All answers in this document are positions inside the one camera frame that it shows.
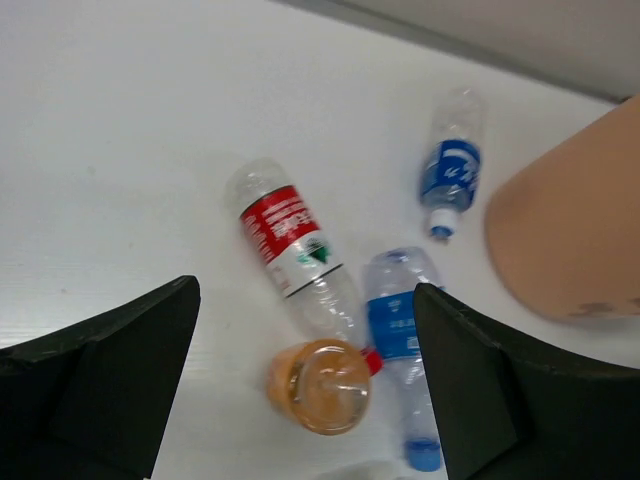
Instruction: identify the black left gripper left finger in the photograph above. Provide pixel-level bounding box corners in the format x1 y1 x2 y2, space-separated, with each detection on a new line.
1 275 201 479

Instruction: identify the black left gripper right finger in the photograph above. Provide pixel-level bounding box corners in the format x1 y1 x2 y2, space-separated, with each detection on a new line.
413 283 639 479

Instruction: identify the orange drink bottle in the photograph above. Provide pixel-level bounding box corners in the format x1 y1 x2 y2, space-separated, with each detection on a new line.
265 339 371 436

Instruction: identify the orange plastic bin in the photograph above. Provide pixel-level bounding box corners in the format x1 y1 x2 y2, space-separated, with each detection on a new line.
485 97 639 322

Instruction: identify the blue label bottle blue cap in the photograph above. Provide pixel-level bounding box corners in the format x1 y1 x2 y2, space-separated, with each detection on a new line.
363 246 443 472

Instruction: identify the blue label bottle white neck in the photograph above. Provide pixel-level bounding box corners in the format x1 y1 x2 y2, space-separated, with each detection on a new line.
418 87 486 242

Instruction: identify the red label clear bottle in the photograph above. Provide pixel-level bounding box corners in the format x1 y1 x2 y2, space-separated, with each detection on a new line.
225 158 384 375

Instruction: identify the aluminium table edge rail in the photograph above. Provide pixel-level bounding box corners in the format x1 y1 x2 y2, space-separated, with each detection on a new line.
280 0 634 104

